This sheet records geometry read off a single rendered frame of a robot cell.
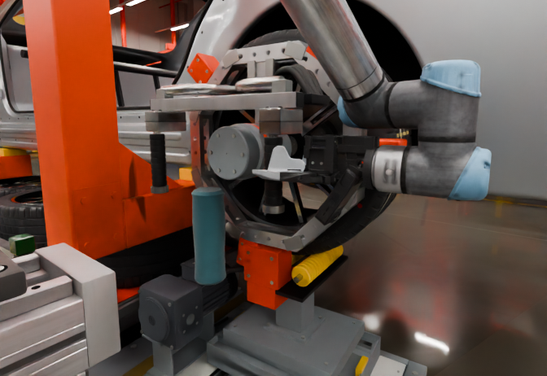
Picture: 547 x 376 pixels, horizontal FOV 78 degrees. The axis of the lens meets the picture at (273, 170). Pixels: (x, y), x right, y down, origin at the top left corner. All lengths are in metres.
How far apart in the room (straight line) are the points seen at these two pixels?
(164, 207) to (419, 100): 0.96
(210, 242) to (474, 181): 0.66
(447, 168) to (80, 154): 0.91
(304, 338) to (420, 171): 0.81
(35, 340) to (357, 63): 0.49
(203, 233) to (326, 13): 0.64
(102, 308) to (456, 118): 0.48
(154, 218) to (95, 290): 0.86
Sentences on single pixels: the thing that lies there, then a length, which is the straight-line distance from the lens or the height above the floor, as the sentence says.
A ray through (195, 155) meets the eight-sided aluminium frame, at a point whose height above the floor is 0.82.
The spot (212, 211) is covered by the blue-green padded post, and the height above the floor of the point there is 0.69.
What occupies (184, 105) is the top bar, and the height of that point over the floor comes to 0.96.
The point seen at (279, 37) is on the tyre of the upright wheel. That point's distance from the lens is 1.01.
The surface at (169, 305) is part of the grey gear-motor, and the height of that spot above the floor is 0.39.
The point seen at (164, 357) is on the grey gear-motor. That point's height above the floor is 0.15.
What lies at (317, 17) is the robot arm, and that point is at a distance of 0.50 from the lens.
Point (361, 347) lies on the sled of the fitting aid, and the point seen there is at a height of 0.17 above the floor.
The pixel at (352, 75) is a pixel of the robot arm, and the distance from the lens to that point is 0.54.
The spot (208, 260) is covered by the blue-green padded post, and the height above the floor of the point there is 0.55.
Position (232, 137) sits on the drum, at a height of 0.89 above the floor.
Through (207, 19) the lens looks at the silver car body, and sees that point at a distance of 1.42.
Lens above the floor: 0.92
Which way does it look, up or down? 8 degrees down
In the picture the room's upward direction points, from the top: straight up
